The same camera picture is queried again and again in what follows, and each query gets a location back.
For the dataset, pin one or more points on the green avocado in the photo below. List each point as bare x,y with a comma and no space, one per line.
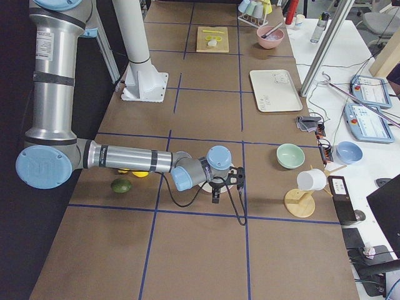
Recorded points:
121,185

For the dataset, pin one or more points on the black box with label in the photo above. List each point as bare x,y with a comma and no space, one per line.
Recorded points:
341,199

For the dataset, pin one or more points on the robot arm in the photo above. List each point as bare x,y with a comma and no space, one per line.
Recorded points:
52,151

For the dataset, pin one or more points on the light blue bowl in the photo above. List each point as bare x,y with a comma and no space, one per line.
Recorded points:
348,152

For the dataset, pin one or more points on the pink bowl with ice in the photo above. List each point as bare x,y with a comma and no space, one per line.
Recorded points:
273,40

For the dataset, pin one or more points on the aluminium frame post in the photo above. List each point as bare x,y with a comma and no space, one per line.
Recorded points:
332,31

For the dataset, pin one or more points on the orange black electronics board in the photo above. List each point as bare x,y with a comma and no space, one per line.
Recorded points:
325,147

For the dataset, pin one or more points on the mint green cup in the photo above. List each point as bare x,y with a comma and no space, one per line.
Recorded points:
251,7

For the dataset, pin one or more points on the white mug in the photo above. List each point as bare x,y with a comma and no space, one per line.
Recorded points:
311,180

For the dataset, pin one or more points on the grey folded cloth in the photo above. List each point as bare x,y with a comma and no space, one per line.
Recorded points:
307,123

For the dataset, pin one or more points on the yellow cup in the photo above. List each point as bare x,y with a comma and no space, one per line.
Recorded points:
267,7

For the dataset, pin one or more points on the white wire cup rack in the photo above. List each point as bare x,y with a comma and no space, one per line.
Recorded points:
252,21

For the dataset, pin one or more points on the wooden mug stand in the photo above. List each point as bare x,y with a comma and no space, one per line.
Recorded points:
301,203

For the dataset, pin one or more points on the yellow lemon right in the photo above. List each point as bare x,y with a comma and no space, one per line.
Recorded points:
140,174

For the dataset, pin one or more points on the mint green bowl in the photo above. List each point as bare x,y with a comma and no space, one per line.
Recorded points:
290,156

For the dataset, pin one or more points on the teach pendant far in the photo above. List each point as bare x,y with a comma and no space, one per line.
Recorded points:
371,90

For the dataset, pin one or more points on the cream bear tray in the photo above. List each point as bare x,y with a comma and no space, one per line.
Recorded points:
275,91

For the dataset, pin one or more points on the teach pendant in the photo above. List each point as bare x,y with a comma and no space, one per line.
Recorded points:
371,90
367,126

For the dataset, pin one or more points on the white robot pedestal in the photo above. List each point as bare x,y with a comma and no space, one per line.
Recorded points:
143,82

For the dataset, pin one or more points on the paper cup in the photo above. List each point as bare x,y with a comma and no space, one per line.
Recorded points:
299,20

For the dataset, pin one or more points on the clear water bottle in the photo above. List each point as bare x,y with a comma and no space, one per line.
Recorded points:
320,27

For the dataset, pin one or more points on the light blue cup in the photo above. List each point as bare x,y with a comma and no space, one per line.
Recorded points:
243,6

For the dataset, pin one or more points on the bamboo cutting board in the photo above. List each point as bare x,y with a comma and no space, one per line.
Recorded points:
205,34

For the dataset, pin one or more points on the white round plate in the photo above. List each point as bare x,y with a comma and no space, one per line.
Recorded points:
207,188

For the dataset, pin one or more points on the teach pendant near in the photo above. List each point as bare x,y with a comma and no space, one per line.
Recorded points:
367,126

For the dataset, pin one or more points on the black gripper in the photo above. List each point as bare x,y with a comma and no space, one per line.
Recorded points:
215,186

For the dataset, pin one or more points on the red cylinder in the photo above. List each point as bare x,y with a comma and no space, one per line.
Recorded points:
293,4

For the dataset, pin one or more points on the grey cup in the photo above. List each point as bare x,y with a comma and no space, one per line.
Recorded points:
258,11

